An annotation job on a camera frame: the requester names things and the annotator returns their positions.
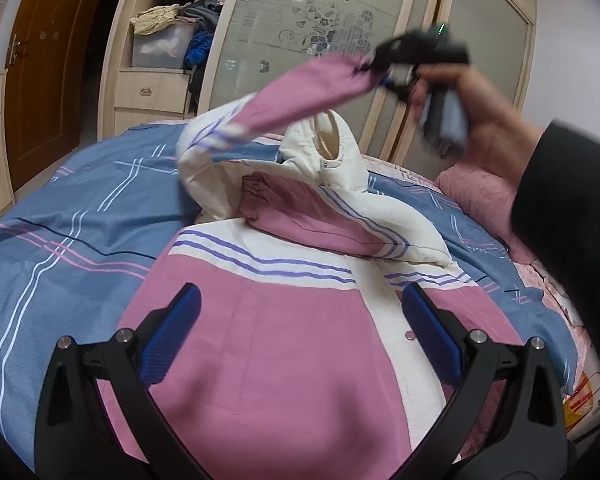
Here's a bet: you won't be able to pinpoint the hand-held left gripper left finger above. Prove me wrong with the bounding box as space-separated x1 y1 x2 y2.
34 282 216 480

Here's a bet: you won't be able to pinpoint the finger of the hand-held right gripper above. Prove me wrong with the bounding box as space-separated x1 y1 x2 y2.
352 57 422 105

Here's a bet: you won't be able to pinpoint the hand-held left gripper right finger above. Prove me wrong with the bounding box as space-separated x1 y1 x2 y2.
387 281 576 480

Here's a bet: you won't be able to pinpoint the pink and white hooded jacket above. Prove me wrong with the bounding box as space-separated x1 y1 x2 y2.
100 55 571 480

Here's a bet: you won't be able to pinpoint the person's right forearm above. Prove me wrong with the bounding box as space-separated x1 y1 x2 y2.
510 119 600 401

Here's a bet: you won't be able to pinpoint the grey folded clothes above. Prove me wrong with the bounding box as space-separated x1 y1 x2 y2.
180 2 226 31

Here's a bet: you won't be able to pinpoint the person's right hand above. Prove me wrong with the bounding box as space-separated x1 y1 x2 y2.
407 65 548 187

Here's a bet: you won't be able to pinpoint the frosted floral wardrobe door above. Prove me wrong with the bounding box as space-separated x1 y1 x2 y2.
195 0 421 156
395 0 536 166

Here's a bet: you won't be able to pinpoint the pink rolled quilt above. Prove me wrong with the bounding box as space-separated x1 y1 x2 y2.
437 165 536 266

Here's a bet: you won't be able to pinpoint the floral print quilt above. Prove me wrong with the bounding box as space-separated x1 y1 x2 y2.
515 255 600 441

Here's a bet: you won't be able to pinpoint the blue plaid bed sheet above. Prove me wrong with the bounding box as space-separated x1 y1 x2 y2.
0 121 588 461

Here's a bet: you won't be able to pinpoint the blue garment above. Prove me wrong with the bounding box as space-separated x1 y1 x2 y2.
184 30 215 68

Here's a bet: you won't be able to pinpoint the beige wardrobe drawer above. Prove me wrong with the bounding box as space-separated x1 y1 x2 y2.
115 69 191 111
112 107 193 137

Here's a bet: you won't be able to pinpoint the clear plastic storage box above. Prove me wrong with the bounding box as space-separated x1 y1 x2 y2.
131 22 195 68

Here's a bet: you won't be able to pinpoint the yellow crumpled cloth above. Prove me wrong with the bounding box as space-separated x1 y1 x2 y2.
131 4 181 36

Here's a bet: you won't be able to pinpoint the beige wooden wardrobe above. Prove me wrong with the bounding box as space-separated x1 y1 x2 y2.
100 0 538 171

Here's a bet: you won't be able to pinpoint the brown wooden door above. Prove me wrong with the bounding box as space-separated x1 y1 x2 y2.
5 0 131 191

